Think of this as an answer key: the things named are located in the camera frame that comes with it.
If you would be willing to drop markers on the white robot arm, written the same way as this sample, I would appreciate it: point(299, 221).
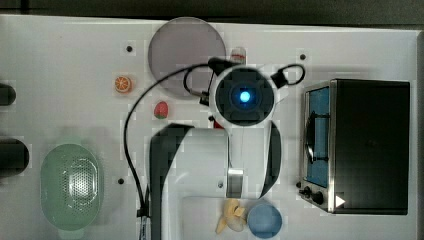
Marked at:
point(240, 159)

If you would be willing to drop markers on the grey round plate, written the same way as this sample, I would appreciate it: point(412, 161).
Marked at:
point(180, 43)

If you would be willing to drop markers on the red strawberry toy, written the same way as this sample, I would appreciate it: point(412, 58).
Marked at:
point(161, 110)

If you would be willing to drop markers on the orange slice toy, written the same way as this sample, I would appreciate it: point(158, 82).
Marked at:
point(123, 84)

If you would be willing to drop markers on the peeled banana toy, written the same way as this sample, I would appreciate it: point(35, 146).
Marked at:
point(234, 216)

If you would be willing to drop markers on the blue bowl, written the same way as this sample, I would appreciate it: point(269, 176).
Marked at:
point(264, 221)

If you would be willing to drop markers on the black toaster oven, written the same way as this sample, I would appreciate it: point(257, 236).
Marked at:
point(356, 146)

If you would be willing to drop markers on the green oval colander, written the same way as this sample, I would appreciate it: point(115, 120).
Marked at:
point(72, 188)

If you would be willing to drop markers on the black cylinder cup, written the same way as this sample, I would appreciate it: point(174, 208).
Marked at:
point(14, 157)

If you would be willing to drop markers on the black cylinder at edge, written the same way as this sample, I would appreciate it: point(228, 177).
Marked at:
point(7, 95)

